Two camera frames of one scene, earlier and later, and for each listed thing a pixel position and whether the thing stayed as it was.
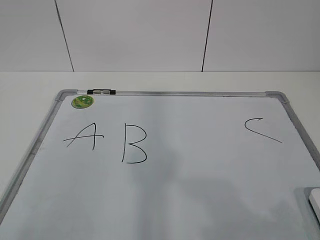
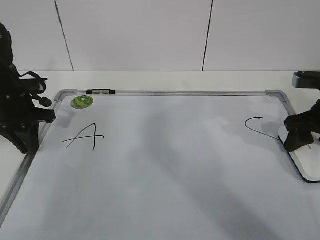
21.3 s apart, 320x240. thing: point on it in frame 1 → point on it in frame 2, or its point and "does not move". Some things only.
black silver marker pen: [101, 91] does not move
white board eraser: [314, 200] → [307, 159]
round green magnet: [82, 101] does not move
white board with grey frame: [167, 165] does not move
